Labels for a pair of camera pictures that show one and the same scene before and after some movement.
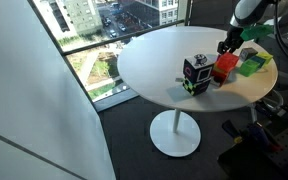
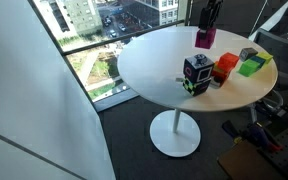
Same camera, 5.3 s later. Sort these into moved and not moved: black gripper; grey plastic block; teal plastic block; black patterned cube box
Moved: black gripper
Not moved: black patterned cube box; teal plastic block; grey plastic block
